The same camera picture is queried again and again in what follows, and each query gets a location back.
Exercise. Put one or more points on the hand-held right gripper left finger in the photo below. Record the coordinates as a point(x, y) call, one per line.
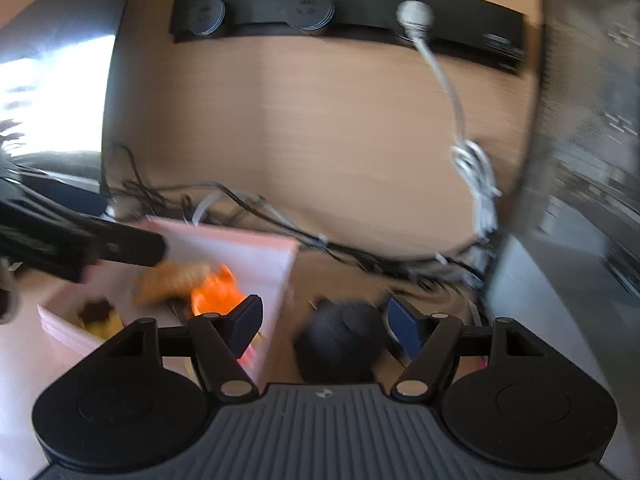
point(247, 320)

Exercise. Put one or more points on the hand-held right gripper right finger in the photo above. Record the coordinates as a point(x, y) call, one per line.
point(405, 327)

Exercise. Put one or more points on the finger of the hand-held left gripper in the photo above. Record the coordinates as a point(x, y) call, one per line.
point(135, 247)

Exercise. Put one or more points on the orange plastic toy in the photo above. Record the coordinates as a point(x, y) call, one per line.
point(215, 292)

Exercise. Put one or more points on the orange patched plush toy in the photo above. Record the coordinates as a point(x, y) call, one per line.
point(165, 280)

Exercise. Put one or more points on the pink cardboard box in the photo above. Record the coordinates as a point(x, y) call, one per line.
point(240, 255)

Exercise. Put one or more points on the black plush ball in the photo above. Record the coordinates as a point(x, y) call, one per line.
point(340, 340)

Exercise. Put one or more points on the black flower cookie toy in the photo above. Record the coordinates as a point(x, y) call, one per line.
point(97, 312)

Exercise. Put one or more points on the computer monitor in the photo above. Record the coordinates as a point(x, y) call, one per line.
point(75, 85)

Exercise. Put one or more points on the black wall socket strip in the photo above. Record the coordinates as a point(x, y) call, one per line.
point(360, 15)

